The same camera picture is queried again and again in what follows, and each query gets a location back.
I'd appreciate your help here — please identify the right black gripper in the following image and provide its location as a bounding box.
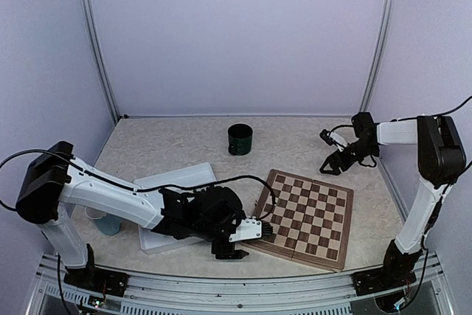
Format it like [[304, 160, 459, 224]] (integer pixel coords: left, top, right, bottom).
[[324, 139, 379, 175]]

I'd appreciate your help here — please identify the wooden chess board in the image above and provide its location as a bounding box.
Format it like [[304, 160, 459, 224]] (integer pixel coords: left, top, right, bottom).
[[243, 169, 354, 271]]

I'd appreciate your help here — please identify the white plastic tray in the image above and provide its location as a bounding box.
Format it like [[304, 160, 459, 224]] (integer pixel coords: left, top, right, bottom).
[[134, 162, 216, 255]]

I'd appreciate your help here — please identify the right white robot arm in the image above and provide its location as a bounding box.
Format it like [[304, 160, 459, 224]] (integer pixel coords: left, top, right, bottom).
[[319, 111, 466, 288]]

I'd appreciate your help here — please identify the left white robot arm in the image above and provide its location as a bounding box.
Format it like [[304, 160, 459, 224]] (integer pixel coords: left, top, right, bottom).
[[15, 142, 262, 289]]

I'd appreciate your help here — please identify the dark green cup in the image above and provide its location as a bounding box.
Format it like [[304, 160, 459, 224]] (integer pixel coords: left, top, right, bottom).
[[227, 123, 253, 156]]

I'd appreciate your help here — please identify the light blue pitcher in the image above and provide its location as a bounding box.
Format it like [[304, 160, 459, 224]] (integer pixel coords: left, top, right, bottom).
[[85, 207, 121, 236]]

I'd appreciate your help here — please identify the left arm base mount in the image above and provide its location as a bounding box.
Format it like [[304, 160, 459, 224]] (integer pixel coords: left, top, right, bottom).
[[64, 268, 129, 297]]

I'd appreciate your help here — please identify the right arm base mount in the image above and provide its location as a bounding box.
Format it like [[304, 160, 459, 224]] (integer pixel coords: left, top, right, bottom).
[[351, 268, 417, 297]]

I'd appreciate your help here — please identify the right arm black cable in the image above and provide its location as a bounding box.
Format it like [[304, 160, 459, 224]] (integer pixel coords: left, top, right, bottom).
[[431, 95, 472, 119]]

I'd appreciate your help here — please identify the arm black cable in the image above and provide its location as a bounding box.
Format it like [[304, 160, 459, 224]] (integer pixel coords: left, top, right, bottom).
[[0, 149, 74, 212], [431, 95, 472, 119]]

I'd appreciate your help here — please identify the aluminium front rail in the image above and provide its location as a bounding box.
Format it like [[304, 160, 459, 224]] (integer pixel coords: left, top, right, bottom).
[[20, 252, 459, 314]]

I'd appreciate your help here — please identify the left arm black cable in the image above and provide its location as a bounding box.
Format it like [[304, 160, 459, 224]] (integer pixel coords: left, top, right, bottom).
[[0, 149, 74, 212]]

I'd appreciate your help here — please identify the right aluminium frame post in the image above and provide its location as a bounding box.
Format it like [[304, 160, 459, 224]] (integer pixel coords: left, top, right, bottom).
[[359, 0, 395, 111]]

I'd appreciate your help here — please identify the aluminium frame post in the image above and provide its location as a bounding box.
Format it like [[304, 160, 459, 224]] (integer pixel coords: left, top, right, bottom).
[[80, 0, 120, 125], [359, 0, 395, 111]]

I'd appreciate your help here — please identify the left aluminium frame post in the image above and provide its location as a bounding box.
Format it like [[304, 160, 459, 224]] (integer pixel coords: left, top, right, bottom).
[[80, 0, 120, 125]]

